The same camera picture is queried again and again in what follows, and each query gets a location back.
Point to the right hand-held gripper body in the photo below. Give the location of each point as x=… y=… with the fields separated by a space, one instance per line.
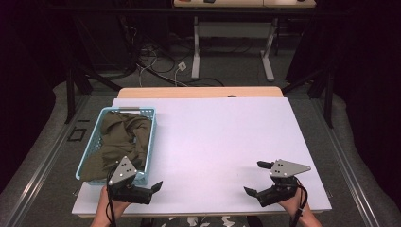
x=285 y=168

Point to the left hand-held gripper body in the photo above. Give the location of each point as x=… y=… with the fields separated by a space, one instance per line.
x=123 y=171

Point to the olive green pants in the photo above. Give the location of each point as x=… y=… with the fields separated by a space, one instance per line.
x=119 y=138

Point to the light blue plastic basket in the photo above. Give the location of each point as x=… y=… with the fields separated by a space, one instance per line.
x=151 y=135

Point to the person's right hand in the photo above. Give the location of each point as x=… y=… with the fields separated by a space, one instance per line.
x=294 y=201

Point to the person's left hand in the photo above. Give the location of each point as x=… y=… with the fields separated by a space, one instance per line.
x=103 y=205

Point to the person's camouflage clothing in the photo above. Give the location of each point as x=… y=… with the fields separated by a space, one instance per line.
x=228 y=220

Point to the black metal stand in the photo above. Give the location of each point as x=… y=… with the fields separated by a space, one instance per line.
x=329 y=101
x=70 y=94

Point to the white power adapter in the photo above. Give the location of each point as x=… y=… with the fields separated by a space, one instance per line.
x=182 y=66

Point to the black curtain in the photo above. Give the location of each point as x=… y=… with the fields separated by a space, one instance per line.
x=28 y=78
x=369 y=78

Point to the white-legged wooden desk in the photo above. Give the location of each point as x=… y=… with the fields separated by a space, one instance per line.
x=233 y=30

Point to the aluminium floor rail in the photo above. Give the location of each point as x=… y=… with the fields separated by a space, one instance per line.
x=354 y=189
x=45 y=160

